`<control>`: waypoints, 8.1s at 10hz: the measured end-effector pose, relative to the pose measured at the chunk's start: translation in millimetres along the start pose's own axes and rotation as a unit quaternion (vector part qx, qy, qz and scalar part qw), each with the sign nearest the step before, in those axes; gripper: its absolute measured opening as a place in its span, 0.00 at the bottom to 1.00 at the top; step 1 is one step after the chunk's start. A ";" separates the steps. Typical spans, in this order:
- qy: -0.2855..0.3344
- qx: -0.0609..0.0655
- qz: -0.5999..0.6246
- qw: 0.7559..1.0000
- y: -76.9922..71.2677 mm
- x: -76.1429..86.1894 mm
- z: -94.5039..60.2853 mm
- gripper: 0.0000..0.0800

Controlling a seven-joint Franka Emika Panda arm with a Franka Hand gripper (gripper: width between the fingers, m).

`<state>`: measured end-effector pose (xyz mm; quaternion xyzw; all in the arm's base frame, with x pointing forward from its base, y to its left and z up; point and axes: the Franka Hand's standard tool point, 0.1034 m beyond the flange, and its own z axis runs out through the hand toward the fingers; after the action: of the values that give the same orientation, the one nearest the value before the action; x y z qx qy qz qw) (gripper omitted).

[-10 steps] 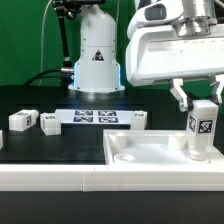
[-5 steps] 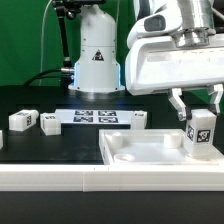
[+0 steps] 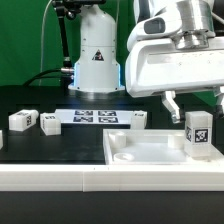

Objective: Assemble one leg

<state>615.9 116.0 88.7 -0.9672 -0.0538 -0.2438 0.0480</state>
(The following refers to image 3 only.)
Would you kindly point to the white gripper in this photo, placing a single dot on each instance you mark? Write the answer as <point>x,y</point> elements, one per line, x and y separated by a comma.
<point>156,66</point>

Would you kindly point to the white square tabletop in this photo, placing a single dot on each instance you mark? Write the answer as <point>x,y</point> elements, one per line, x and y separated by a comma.
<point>152,147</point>

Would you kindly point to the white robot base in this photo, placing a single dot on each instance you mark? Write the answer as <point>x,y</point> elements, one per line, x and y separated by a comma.
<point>97,72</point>

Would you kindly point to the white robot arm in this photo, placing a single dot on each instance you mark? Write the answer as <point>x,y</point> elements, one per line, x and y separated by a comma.
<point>197,23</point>

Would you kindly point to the sheet with fiducial tags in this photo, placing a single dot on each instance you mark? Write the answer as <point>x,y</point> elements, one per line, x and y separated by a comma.
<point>79,116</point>

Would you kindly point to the white obstacle fence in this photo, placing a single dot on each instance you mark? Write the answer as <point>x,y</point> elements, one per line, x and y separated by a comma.
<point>111,178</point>

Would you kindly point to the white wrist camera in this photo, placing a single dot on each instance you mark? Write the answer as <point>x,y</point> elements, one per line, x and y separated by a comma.
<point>163,25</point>

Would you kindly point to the black camera stand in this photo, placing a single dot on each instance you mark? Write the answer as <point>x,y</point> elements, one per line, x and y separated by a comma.
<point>69,9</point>

